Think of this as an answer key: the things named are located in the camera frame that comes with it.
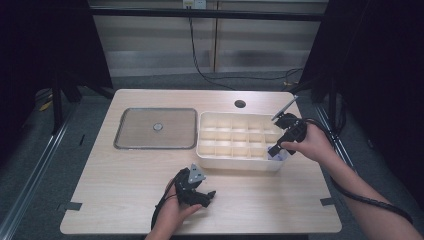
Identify black wall cable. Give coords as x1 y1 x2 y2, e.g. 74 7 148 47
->
188 17 304 92

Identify person's left hand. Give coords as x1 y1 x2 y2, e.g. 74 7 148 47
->
155 179 203 235

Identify person's right hand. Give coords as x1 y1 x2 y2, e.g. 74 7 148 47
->
279 123 338 165

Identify metal floor rail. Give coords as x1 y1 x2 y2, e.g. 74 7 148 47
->
0 99 78 240
314 104 396 240

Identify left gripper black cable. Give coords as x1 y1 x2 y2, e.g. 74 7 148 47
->
150 189 178 231

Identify black metal stand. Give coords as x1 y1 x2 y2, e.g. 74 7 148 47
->
50 71 83 135

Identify black horizontal bar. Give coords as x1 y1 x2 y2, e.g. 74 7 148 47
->
88 7 329 23

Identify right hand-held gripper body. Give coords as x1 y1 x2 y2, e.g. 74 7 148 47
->
270 95 308 147

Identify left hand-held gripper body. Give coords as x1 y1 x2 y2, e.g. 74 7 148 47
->
174 163 208 205

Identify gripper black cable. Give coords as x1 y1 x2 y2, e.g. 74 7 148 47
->
301 118 415 225
150 189 178 231

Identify white wall socket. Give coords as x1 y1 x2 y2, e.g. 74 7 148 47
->
182 0 207 10

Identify black curtain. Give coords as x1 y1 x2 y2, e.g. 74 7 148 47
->
0 0 113 164
298 0 424 204

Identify light purple cloth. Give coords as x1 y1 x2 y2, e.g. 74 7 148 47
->
266 148 290 163

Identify transparent flat lid with knob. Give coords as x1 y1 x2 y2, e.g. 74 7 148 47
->
113 107 199 151

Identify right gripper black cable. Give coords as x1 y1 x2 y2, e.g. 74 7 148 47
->
301 118 415 225

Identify cream divided storage box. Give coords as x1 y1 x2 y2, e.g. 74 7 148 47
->
195 111 290 173

